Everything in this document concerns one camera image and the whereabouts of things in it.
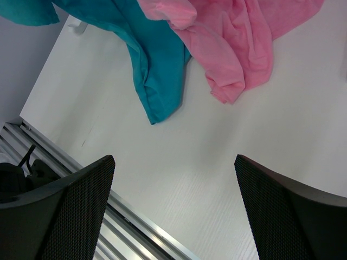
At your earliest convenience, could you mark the pink t shirt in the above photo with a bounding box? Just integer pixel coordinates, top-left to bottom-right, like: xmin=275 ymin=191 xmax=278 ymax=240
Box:
xmin=139 ymin=0 xmax=323 ymax=103

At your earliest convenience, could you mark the teal t shirt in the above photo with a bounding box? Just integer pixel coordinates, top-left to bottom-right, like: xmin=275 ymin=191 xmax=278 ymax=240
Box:
xmin=1 ymin=0 xmax=190 ymax=125

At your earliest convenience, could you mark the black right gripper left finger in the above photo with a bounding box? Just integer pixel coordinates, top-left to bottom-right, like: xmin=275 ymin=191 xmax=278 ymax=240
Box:
xmin=1 ymin=155 xmax=115 ymax=259

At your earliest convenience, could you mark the aluminium mounting rail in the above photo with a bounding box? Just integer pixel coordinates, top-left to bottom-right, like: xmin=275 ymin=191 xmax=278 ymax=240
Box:
xmin=1 ymin=122 xmax=195 ymax=259

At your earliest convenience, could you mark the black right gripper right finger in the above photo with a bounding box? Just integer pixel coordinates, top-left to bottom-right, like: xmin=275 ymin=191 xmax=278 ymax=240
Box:
xmin=234 ymin=154 xmax=346 ymax=259

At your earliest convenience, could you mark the white and metal clothes rack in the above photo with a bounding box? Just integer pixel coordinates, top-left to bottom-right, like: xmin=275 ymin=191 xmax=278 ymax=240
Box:
xmin=68 ymin=22 xmax=88 ymax=36

